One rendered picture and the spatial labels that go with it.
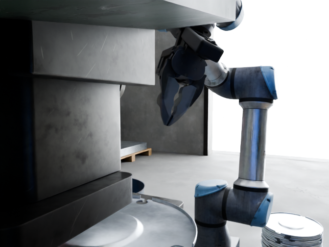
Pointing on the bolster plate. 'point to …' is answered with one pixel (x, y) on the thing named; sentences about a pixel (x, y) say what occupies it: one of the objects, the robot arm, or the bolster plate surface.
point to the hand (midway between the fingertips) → (170, 119)
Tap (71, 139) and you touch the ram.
